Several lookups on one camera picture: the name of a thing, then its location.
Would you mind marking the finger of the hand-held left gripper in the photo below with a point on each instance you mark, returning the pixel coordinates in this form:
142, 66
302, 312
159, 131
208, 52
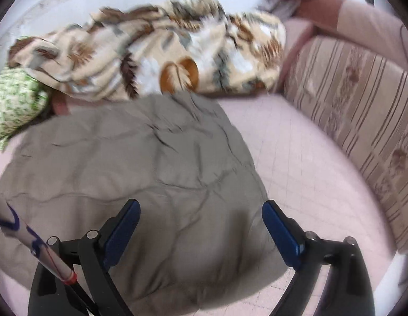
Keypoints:
82, 298

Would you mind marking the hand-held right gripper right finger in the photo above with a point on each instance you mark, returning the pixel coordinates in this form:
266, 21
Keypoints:
283, 235

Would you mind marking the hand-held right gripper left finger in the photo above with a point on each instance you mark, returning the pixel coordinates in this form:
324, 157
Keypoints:
121, 232

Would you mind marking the olive hooded puffer jacket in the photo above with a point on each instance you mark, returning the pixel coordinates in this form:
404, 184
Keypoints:
141, 177

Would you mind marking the pink quilted bed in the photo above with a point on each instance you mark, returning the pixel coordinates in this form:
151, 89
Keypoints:
306, 158

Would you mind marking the green checked pillow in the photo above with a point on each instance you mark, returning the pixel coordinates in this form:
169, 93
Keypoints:
16, 105

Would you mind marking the striped floral bed cushion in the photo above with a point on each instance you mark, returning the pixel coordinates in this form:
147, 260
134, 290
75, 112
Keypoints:
355, 112

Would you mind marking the leaf print blanket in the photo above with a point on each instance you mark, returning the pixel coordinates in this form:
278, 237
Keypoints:
164, 49

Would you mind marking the white grey cloth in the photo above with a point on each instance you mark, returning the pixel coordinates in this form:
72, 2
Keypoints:
278, 5

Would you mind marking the pink padded bed rail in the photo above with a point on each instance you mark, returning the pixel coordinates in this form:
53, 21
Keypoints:
365, 23

